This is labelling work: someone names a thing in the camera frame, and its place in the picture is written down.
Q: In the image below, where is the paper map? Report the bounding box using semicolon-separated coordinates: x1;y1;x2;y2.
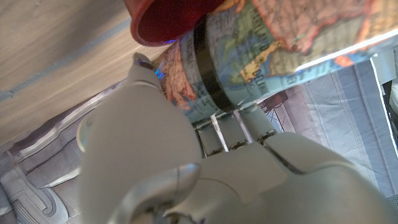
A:
154;0;398;124

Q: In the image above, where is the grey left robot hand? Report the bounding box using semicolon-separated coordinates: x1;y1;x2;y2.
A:
76;52;398;224

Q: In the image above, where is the black band around map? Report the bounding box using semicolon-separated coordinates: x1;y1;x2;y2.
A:
192;14;236;113

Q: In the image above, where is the red cup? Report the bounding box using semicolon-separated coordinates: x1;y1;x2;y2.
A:
123;0;226;47

